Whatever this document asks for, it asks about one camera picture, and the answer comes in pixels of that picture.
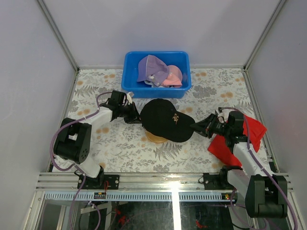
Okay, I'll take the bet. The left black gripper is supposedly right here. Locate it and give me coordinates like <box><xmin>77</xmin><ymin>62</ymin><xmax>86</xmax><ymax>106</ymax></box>
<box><xmin>118</xmin><ymin>102</ymin><xmax>144</xmax><ymax>124</ymax></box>

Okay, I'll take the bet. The wooden hat stand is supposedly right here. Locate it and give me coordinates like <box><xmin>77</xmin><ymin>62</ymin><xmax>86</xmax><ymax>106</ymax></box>
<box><xmin>145</xmin><ymin>130</ymin><xmax>167</xmax><ymax>144</ymax></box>

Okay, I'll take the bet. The pink baseball cap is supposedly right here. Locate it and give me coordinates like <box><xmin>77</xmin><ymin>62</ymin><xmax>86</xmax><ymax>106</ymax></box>
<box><xmin>162</xmin><ymin>65</ymin><xmax>183</xmax><ymax>88</ymax></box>

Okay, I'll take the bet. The black baseball cap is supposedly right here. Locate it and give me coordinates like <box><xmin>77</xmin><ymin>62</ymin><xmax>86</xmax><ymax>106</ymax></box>
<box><xmin>140</xmin><ymin>99</ymin><xmax>195</xmax><ymax>143</ymax></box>

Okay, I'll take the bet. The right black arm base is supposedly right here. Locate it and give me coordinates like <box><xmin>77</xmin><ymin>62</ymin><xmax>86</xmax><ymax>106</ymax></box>
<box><xmin>203</xmin><ymin>173</ymin><xmax>233</xmax><ymax>190</ymax></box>

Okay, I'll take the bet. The purple baseball cap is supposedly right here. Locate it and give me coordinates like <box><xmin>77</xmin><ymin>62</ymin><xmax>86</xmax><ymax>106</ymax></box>
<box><xmin>137</xmin><ymin>55</ymin><xmax>170</xmax><ymax>86</ymax></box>

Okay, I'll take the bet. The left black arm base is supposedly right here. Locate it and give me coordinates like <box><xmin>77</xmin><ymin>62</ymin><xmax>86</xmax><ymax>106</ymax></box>
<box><xmin>77</xmin><ymin>174</ymin><xmax>120</xmax><ymax>190</ymax></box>

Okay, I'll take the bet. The slotted cable duct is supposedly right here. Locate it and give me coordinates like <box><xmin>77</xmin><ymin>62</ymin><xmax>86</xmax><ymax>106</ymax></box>
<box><xmin>45</xmin><ymin>191</ymin><xmax>231</xmax><ymax>202</ymax></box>

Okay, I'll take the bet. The aluminium front rail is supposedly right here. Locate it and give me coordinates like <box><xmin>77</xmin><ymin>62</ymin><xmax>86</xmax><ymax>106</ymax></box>
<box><xmin>35</xmin><ymin>172</ymin><xmax>294</xmax><ymax>192</ymax></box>

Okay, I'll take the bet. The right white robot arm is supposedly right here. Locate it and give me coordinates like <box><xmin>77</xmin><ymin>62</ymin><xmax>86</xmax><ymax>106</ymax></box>
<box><xmin>190</xmin><ymin>110</ymin><xmax>288</xmax><ymax>219</ymax></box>

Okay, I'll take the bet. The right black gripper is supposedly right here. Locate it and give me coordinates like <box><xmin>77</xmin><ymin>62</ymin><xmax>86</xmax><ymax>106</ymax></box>
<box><xmin>189</xmin><ymin>114</ymin><xmax>231</xmax><ymax>139</ymax></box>

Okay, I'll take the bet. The red cloth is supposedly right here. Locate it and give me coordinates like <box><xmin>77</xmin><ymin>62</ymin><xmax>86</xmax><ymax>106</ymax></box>
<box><xmin>208</xmin><ymin>115</ymin><xmax>267</xmax><ymax>169</ymax></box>

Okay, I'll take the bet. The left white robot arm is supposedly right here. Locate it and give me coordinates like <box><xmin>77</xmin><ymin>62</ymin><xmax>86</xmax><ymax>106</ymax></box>
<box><xmin>49</xmin><ymin>90</ymin><xmax>141</xmax><ymax>189</ymax></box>

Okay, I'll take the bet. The blue plastic bin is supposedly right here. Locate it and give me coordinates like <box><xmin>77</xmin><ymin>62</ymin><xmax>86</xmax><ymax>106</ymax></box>
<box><xmin>121</xmin><ymin>51</ymin><xmax>191</xmax><ymax>99</ymax></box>

